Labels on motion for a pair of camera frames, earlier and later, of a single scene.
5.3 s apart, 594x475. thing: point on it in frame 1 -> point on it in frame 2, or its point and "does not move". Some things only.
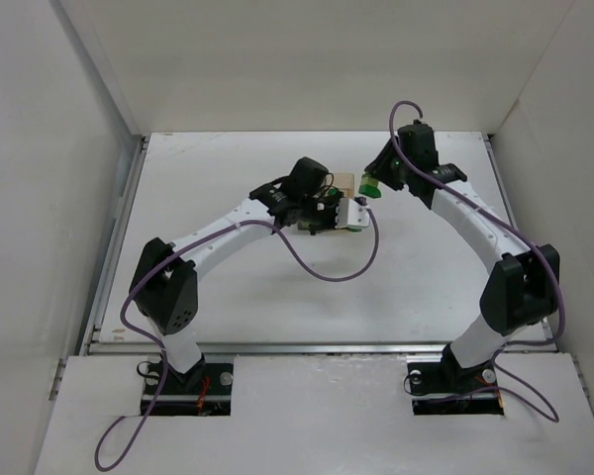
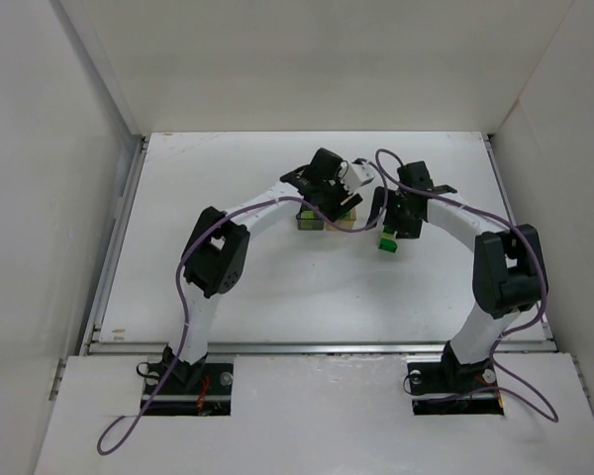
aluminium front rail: [311, 347] does not move
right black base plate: [447, 388] does not move
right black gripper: [382, 168] -> [402, 224]
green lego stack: [369, 186] -> [387, 241]
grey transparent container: [309, 226] does not move
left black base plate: [203, 390] does not move
